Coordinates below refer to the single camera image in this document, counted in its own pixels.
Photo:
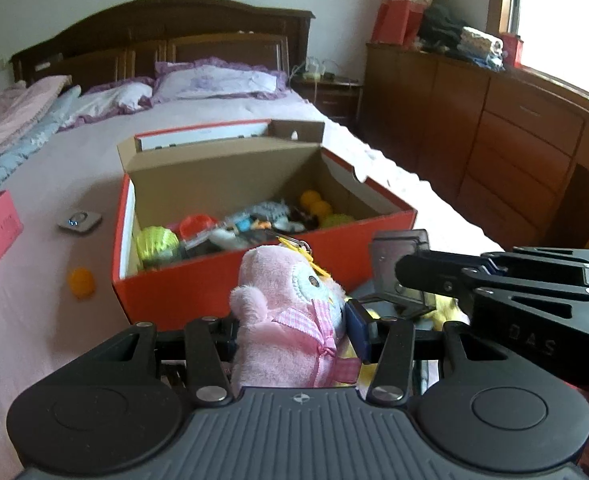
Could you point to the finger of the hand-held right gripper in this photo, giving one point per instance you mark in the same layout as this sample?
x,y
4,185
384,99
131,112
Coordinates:
x,y
564,256
449,272

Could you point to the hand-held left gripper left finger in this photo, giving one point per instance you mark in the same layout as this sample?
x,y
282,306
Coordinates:
x,y
202,347

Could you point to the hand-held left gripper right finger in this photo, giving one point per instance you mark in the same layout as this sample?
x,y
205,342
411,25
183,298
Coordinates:
x,y
359,330

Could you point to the red cardboard shoe box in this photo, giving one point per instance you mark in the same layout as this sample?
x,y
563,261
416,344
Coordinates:
x,y
199,285

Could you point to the pink plush toy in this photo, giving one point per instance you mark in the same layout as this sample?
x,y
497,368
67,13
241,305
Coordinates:
x,y
274,320

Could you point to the large yellow-green ball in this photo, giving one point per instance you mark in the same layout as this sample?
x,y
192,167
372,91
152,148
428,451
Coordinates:
x,y
155,247

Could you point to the small yellow-green ball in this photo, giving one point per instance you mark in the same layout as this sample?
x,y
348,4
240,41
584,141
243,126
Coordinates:
x,y
338,220

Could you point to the red round cap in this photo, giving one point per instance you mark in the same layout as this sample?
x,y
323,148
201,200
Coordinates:
x,y
197,225

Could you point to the brown wooden cabinet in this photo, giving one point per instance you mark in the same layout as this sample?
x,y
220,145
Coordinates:
x,y
499,150

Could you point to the grey spiky toy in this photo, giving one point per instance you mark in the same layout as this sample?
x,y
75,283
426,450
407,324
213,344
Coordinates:
x,y
269,209

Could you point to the small grey square device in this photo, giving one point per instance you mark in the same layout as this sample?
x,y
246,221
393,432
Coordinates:
x,y
79,221

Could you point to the dark wooden nightstand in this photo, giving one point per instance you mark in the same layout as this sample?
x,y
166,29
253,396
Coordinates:
x,y
332,100

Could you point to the folded white and blue towels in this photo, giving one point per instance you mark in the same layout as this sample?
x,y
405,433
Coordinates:
x,y
482,47

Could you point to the window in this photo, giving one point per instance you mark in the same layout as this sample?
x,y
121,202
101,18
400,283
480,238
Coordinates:
x,y
559,15

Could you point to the pile of dark clothes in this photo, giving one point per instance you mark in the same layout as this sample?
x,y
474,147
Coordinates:
x,y
439,27

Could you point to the small purple ruffled pillow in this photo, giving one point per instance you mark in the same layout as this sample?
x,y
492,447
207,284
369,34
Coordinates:
x,y
114,100

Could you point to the large purple ruffled pillow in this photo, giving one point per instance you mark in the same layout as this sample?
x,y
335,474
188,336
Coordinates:
x,y
214,82

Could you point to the light blue quilt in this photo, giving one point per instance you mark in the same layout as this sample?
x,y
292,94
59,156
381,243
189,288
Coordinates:
x,y
29,145

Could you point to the floral curtain with red hem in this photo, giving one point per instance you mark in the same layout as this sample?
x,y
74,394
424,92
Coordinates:
x,y
404,5

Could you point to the pink quilt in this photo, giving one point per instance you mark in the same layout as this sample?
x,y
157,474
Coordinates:
x,y
9,115

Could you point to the dark wooden headboard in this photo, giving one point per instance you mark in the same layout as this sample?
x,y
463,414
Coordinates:
x,y
149,25

